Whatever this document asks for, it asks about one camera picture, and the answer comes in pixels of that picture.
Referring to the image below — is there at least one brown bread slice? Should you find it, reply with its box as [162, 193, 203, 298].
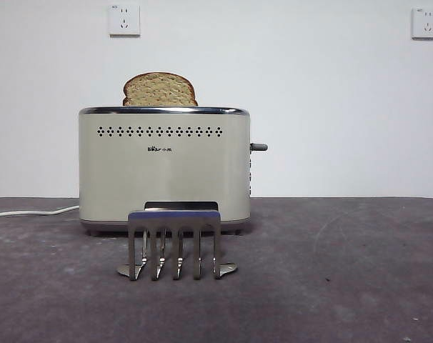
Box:
[122, 72, 199, 107]

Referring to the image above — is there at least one cream and chrome toaster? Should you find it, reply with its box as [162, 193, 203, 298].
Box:
[78, 106, 252, 236]

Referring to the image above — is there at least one steel toast rack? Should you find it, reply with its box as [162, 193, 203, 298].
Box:
[116, 200, 238, 282]

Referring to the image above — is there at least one white wall socket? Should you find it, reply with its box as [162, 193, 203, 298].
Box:
[411, 6, 433, 40]
[108, 4, 141, 37]

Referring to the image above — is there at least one white power cord with plug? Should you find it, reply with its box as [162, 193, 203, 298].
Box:
[0, 205, 80, 219]

